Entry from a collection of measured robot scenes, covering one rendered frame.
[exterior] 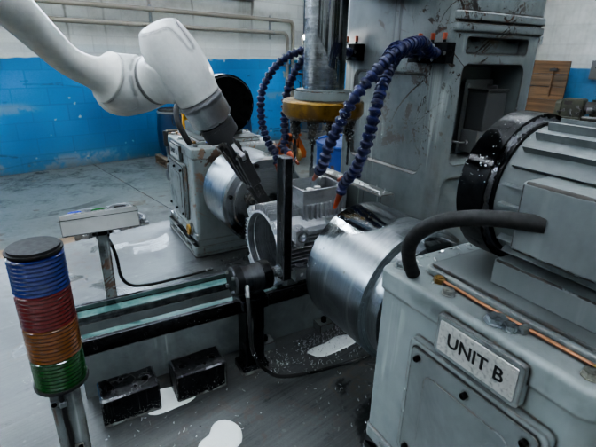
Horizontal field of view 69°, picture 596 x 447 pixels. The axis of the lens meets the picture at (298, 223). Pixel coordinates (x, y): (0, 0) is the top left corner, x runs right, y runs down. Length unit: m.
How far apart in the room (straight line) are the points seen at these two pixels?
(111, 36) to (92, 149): 1.46
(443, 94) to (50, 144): 5.74
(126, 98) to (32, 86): 5.31
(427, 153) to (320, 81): 0.28
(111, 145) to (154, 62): 5.70
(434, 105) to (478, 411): 0.65
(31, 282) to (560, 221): 0.54
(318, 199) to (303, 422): 0.46
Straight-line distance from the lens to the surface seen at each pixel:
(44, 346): 0.60
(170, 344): 0.96
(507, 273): 0.56
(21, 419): 1.00
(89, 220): 1.12
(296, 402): 0.91
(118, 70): 0.97
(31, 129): 6.31
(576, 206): 0.46
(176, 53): 0.88
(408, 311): 0.60
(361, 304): 0.70
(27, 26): 0.80
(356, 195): 1.03
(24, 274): 0.56
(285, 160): 0.80
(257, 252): 1.08
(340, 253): 0.75
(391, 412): 0.71
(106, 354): 0.94
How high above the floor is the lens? 1.42
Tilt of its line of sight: 21 degrees down
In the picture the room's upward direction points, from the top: 1 degrees clockwise
